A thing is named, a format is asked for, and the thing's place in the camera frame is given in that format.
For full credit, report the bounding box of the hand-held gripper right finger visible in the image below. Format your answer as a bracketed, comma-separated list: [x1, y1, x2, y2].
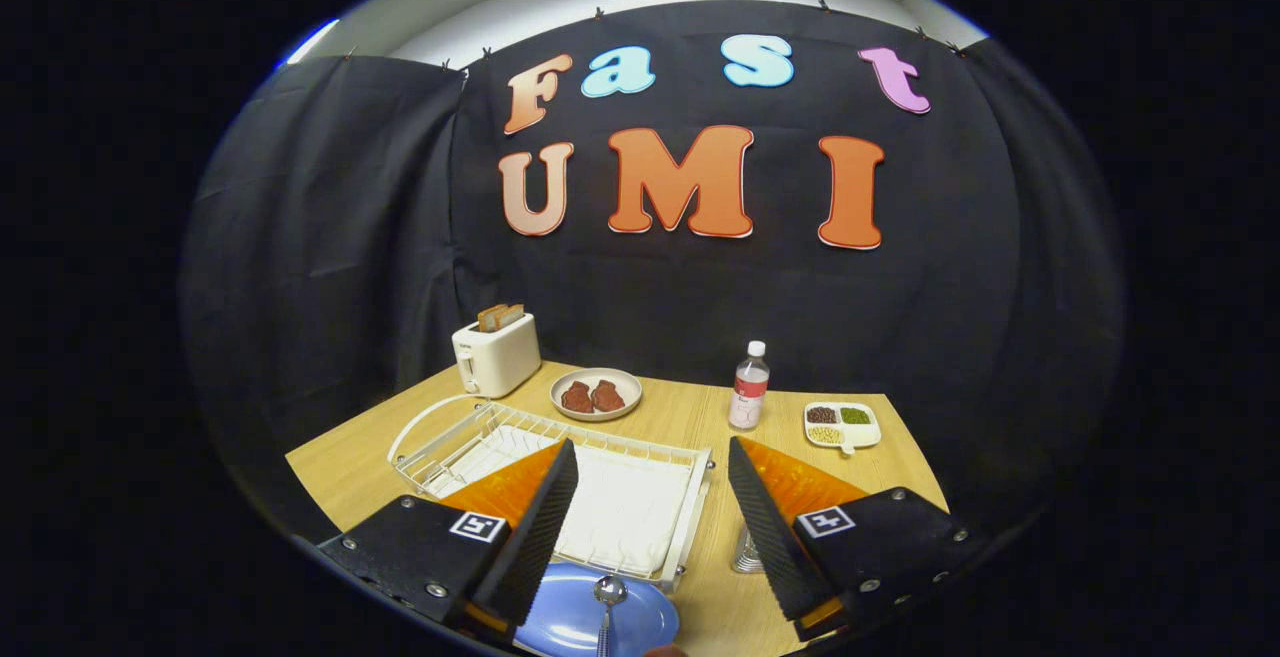
[728, 435, 991, 643]

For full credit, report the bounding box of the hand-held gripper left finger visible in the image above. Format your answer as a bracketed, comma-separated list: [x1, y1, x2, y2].
[318, 439, 579, 643]

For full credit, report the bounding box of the blue plate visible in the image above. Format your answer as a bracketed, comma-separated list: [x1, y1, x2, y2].
[513, 562, 681, 657]

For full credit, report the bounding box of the spoon with blue checked handle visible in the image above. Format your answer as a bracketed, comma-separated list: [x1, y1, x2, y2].
[594, 575, 629, 657]

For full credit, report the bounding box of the white wire dish rack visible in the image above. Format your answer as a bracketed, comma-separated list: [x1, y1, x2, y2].
[388, 395, 714, 593]

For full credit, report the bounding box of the white divided snack dish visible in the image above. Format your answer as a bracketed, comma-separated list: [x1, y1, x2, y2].
[804, 402, 882, 455]

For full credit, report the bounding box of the white plate with meat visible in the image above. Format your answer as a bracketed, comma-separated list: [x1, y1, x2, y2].
[550, 368, 643, 423]

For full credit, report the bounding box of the clear plastic bottle white cap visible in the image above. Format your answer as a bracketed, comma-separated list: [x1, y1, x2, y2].
[728, 341, 771, 431]

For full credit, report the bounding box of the white toaster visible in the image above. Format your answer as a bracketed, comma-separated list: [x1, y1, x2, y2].
[452, 312, 542, 399]

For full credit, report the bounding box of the ceiling light strip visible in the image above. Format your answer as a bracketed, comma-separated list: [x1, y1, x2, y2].
[285, 19, 341, 66]

